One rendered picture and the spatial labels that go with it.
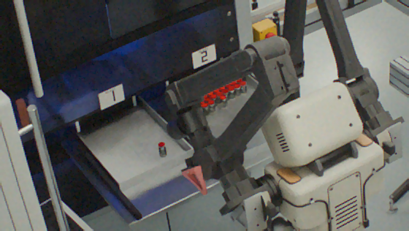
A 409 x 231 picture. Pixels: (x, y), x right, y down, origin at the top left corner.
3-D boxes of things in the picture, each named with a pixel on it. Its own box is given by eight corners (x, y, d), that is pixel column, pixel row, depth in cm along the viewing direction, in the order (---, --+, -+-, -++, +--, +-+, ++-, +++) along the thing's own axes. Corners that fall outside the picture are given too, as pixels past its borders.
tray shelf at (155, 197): (60, 145, 300) (60, 141, 298) (240, 65, 325) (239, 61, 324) (129, 229, 266) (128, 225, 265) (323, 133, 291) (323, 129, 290)
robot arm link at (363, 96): (366, 113, 237) (380, 106, 239) (348, 79, 239) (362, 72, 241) (352, 125, 246) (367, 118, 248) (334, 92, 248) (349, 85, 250)
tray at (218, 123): (179, 110, 305) (178, 101, 303) (247, 80, 314) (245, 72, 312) (236, 165, 281) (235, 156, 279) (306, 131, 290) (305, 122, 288)
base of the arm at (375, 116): (371, 137, 233) (405, 120, 237) (357, 110, 235) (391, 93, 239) (359, 148, 241) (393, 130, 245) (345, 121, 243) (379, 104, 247)
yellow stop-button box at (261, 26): (248, 39, 319) (247, 22, 315) (265, 33, 322) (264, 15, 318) (261, 49, 314) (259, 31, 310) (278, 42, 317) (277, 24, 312)
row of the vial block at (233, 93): (197, 112, 303) (196, 101, 300) (245, 91, 309) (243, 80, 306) (201, 115, 301) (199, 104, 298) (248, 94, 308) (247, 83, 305)
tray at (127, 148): (72, 135, 300) (71, 126, 298) (141, 104, 310) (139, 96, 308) (120, 191, 276) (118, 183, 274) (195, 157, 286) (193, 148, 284)
